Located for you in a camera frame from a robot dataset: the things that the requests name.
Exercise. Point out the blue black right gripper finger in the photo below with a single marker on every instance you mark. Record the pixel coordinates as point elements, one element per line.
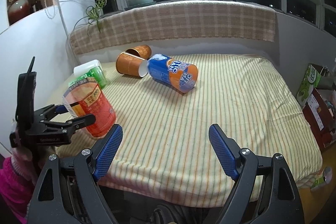
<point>279,200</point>
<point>67,190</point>

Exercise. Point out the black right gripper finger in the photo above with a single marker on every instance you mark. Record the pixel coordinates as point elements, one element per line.
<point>50,111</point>
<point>68,127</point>

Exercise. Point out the red white noodle cup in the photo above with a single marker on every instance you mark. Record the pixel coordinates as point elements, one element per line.
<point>84,97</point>

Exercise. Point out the pink sweater forearm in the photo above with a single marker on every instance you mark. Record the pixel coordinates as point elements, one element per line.
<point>18,180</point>

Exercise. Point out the green white plastic cup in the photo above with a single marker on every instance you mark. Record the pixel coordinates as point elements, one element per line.
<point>90,69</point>

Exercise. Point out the copper cup near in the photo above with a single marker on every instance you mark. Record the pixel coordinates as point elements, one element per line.
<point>131,65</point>

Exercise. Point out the copper cup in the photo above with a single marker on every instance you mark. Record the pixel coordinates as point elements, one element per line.
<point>142,51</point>
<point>131,65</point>

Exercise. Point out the copper cup far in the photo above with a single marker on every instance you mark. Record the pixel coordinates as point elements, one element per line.
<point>142,51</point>

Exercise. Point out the blue orange paper cup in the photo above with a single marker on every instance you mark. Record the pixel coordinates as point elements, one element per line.
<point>178,74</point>

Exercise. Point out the small bottle on floor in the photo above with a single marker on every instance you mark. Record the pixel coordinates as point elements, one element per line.
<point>324,178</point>

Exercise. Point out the red cardboard box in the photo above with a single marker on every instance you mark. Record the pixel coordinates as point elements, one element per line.
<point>319,111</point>

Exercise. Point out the striped yellow table cloth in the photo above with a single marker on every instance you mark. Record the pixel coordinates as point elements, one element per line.
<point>166,153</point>

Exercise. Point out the red ceramic vase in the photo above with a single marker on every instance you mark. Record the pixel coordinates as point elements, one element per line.
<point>17,10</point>

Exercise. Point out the plaid beige blanket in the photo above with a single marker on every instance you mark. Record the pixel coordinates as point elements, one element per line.
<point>177,20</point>

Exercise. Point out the green white paper bag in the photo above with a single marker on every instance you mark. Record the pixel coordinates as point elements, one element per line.
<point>316,76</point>

